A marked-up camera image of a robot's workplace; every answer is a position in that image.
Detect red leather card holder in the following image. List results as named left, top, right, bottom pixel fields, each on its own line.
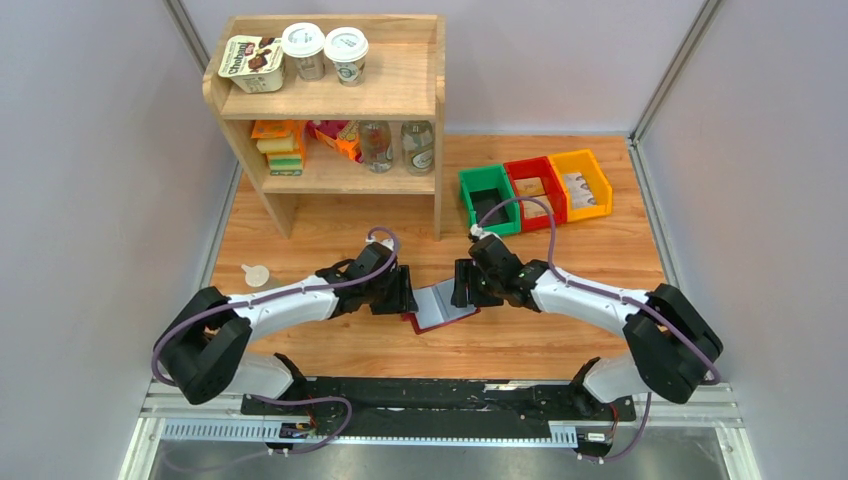
left=401, top=278, right=481, bottom=335

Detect dark credit card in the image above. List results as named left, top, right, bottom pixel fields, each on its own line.
left=470, top=188, right=510, bottom=227
left=472, top=197, right=511, bottom=227

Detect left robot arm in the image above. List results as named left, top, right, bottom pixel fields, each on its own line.
left=152, top=242, right=417, bottom=415

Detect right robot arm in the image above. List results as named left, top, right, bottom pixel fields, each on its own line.
left=452, top=233, right=724, bottom=419

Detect green plastic bin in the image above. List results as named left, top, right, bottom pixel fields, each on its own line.
left=458, top=164, right=521, bottom=236

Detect cardboard pieces in red bin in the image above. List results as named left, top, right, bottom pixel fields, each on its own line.
left=514, top=177, right=554, bottom=220

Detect left clear glass bottle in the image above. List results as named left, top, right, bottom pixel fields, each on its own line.
left=358, top=120, right=393, bottom=174

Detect clear glass bottle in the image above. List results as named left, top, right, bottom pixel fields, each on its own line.
left=400, top=120, right=435, bottom=176
left=358, top=120, right=393, bottom=174

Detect white packet in yellow bin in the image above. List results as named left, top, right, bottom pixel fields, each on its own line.
left=562, top=172, right=597, bottom=210

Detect red plastic bin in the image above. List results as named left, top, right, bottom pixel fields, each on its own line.
left=504, top=156, right=567, bottom=232

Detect small clear squeeze bottle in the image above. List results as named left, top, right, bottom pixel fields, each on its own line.
left=241, top=264, right=282, bottom=291

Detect orange snack box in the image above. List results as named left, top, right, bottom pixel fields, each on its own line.
left=306, top=120, right=362, bottom=163

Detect right clear glass bottle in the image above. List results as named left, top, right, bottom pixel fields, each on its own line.
left=400, top=120, right=435, bottom=176

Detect yellow plastic bin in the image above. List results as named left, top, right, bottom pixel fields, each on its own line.
left=548, top=149, right=613, bottom=223

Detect wooden two-tier shelf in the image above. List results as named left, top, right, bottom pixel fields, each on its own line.
left=202, top=14, right=446, bottom=240

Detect right white-lidded paper cup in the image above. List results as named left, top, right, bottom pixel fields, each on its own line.
left=323, top=27, right=369, bottom=87

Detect white-lidded paper cup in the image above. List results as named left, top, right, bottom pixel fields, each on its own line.
left=282, top=22, right=325, bottom=82
left=323, top=27, right=369, bottom=87

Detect left white-lidded paper cup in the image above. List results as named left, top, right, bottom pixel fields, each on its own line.
left=282, top=22, right=325, bottom=82

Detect Chobani yogurt tub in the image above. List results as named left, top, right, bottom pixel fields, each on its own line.
left=217, top=35, right=285, bottom=94

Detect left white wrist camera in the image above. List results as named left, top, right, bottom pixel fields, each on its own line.
left=366, top=227, right=399, bottom=249

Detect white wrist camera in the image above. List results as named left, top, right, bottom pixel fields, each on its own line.
left=468, top=224, right=493, bottom=242
left=366, top=227, right=399, bottom=249

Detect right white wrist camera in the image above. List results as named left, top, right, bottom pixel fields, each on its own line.
left=468, top=224, right=493, bottom=242

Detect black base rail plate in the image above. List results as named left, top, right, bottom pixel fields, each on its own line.
left=240, top=377, right=636, bottom=455

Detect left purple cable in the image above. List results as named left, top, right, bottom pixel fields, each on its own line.
left=150, top=226, right=402, bottom=389

